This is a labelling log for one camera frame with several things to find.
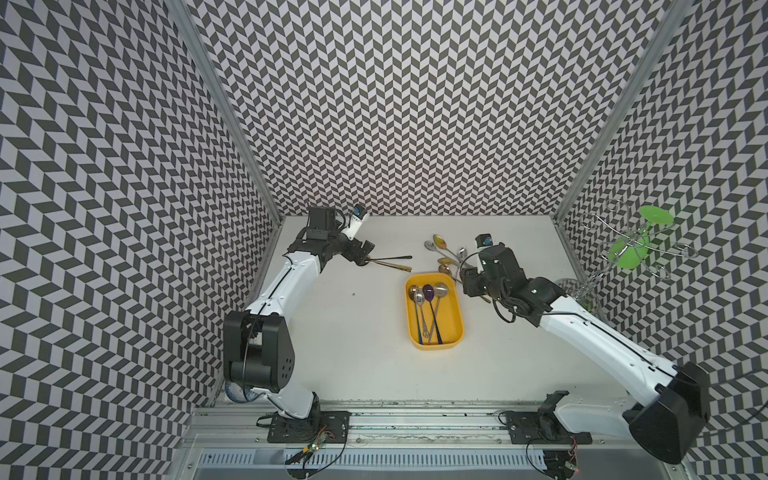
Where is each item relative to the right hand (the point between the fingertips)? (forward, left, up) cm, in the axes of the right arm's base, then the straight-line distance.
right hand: (472, 276), depth 80 cm
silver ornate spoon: (+3, +14, -18) cm, 23 cm away
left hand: (+14, +32, +1) cm, 35 cm away
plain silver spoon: (+7, +6, -19) cm, 21 cm away
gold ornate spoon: (+18, +3, -20) cm, 27 cm away
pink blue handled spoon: (+5, +16, -17) cm, 24 cm away
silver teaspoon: (+27, +8, -19) cm, 34 cm away
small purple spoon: (+5, +10, -17) cm, 21 cm away
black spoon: (+12, +22, -7) cm, 26 cm away
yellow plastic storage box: (-1, +4, -19) cm, 20 cm away
